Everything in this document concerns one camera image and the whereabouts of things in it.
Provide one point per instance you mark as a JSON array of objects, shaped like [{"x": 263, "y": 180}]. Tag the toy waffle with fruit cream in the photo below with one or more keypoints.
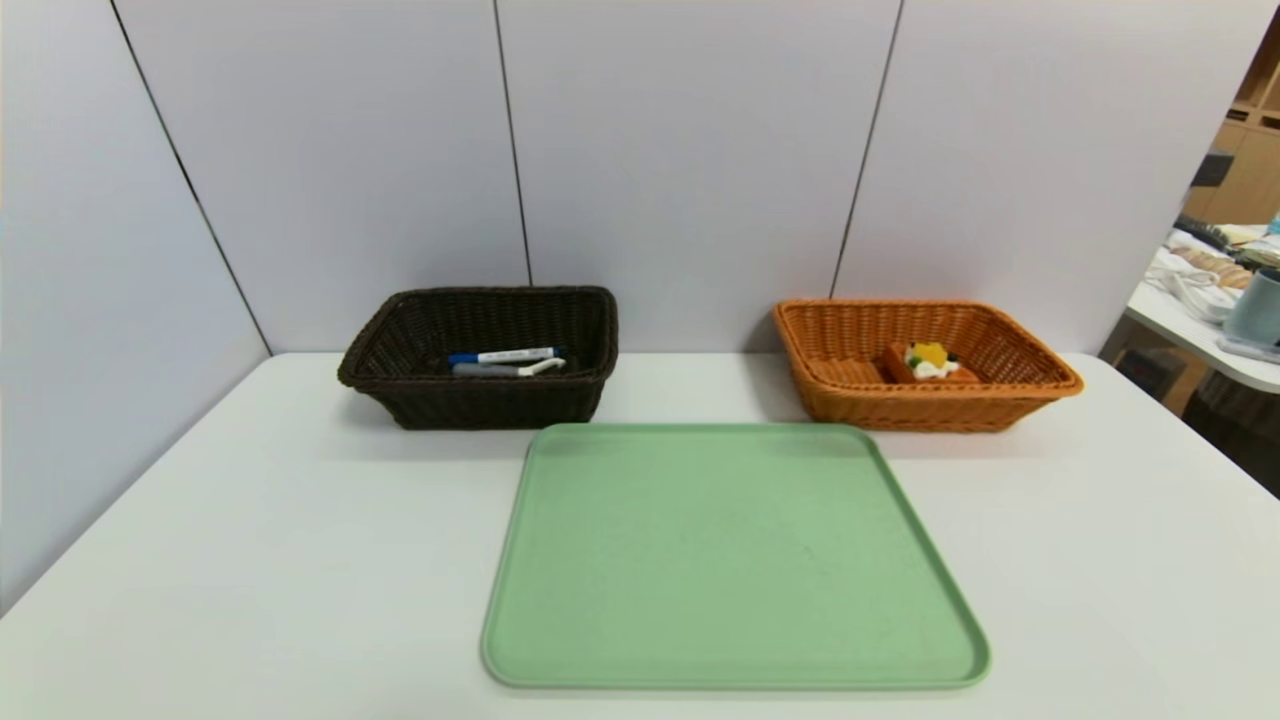
[{"x": 932, "y": 362}]

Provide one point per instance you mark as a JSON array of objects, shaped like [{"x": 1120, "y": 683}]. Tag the light green plastic tray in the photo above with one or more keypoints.
[{"x": 720, "y": 570}]

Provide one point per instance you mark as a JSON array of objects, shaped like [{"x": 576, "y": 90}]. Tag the small black screen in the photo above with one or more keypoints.
[{"x": 1212, "y": 168}]

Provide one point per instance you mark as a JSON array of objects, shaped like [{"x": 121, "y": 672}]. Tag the white whiteboard marker blue cap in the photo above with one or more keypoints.
[{"x": 510, "y": 355}]

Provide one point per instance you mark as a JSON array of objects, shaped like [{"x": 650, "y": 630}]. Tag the orange wicker basket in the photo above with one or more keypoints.
[{"x": 900, "y": 410}]

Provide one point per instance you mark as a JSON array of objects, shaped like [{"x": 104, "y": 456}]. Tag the wooden shelf cabinet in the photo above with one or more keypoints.
[{"x": 1250, "y": 170}]

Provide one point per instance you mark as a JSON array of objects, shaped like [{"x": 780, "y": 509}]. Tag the white crumpled cloth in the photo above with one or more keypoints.
[{"x": 1195, "y": 290}]

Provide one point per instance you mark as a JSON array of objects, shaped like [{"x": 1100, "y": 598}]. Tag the grey blue cup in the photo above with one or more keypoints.
[{"x": 1255, "y": 310}]

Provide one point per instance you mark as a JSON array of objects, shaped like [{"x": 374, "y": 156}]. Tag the dark brown wicker basket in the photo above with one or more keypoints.
[{"x": 480, "y": 405}]

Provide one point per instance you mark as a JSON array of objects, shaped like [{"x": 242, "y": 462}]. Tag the brown box under table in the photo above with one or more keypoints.
[{"x": 1150, "y": 375}]

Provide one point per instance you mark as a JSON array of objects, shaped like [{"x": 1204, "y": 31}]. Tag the white background table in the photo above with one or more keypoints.
[{"x": 1170, "y": 320}]

